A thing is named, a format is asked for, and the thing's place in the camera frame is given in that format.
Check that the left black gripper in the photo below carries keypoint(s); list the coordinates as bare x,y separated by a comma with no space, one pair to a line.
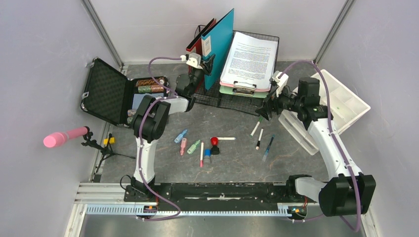
208,63

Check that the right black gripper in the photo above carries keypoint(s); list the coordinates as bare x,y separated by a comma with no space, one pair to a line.
265,109

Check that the red clipboard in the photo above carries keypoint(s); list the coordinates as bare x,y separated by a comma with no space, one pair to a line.
195,46

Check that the teal blue clipboard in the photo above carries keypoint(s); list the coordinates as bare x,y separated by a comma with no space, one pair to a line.
215,43

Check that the light green clipboard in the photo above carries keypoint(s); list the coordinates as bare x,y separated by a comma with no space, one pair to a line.
242,92

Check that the pink clear clipboard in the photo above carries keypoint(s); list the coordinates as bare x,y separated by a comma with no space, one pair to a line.
242,86

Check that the white printed paper sheet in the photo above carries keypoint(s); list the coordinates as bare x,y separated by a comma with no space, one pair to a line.
250,60

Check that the blue small highlighter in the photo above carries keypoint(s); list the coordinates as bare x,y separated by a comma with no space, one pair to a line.
180,136

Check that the white plastic drawer organizer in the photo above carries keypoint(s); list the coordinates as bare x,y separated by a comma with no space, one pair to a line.
346,108

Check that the green small highlighter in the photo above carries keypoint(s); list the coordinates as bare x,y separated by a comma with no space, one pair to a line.
193,147

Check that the pink small highlighter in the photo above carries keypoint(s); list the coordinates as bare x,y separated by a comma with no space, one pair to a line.
183,144

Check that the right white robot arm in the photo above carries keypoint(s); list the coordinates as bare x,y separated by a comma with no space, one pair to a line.
348,190

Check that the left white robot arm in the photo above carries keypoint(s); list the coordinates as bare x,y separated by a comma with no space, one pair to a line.
150,120

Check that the green white marker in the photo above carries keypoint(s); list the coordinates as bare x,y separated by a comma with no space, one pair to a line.
256,126

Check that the black white small marker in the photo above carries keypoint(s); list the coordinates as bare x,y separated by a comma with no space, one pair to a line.
259,139

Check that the blue clear pen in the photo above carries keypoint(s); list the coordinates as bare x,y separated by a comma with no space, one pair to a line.
264,158

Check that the white lilac capped marker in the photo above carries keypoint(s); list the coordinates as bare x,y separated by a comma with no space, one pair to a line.
226,138

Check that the red chip stack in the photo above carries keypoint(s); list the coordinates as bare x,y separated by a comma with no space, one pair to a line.
157,89

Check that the red black stamp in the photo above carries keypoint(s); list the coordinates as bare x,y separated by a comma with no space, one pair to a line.
215,149

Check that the green chip stack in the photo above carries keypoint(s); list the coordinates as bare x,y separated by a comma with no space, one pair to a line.
144,89

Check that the orange black chip stack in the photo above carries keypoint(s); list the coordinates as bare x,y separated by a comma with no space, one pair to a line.
150,82

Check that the blue grey small cylinder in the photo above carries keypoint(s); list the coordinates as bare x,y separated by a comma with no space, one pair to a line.
207,156

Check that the pink pen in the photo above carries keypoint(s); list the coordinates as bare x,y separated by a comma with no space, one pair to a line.
202,149

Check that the blue playing card deck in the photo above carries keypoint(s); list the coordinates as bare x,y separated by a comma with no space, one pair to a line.
137,98

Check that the black poker chip case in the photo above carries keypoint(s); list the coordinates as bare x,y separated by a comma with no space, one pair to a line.
108,94

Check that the yellow black connector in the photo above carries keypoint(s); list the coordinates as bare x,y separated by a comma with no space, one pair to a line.
108,141

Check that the black microphone tripod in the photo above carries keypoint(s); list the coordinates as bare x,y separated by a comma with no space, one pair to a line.
105,151

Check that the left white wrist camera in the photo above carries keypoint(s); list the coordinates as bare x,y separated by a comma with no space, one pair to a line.
192,59

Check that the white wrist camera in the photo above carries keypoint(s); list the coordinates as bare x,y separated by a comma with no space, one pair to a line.
279,81
192,59

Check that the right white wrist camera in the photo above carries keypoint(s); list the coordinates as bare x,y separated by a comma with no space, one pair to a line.
279,81

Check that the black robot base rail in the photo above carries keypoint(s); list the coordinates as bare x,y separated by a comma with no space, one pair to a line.
217,197

